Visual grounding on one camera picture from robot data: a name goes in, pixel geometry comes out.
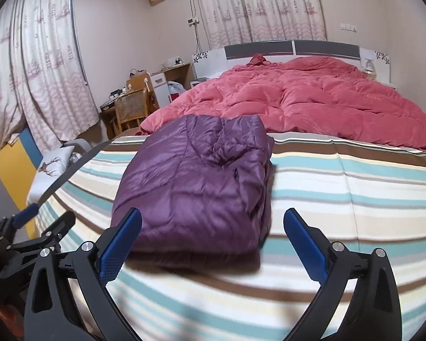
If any glass bottle on nightstand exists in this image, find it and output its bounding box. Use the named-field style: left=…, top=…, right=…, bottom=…
left=362, top=59, right=377, bottom=80

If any yellow blue floor mat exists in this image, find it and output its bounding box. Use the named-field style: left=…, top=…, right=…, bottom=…
left=0, top=128, right=42, bottom=221

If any wooden desk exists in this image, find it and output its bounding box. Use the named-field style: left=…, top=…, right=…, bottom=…
left=100, top=63, right=190, bottom=139

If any white bedside cabinet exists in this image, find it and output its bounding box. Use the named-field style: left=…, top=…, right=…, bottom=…
left=151, top=72, right=171, bottom=108

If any white grey headboard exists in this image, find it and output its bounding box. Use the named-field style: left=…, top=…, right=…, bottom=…
left=192, top=40, right=390, bottom=85

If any striped bed sheet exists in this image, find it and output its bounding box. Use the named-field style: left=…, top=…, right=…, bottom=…
left=28, top=131, right=426, bottom=341

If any left patterned curtain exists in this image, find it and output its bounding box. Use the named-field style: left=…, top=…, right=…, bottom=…
left=0, top=0, right=99, bottom=153

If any white plastic bag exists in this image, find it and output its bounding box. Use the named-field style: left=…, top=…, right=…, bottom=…
left=167, top=81, right=185, bottom=102

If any deer print pillow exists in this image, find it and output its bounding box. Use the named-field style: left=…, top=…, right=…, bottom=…
left=27, top=145, right=74, bottom=205

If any wooden rattan chair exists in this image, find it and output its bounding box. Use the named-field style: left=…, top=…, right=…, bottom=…
left=112, top=89, right=148, bottom=136

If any wall power socket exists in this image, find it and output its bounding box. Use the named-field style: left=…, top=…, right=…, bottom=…
left=340, top=23, right=357, bottom=32

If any purple down jacket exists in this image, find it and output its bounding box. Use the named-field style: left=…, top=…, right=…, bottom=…
left=111, top=115, right=274, bottom=268

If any patterned curtain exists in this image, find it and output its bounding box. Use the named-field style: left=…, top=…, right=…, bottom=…
left=199, top=0, right=326, bottom=49
left=0, top=0, right=99, bottom=153

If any pink red comforter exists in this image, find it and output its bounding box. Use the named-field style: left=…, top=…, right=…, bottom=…
left=141, top=54, right=426, bottom=152

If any back patterned curtain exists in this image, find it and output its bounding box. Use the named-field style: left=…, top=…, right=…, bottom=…
left=199, top=0, right=326, bottom=49

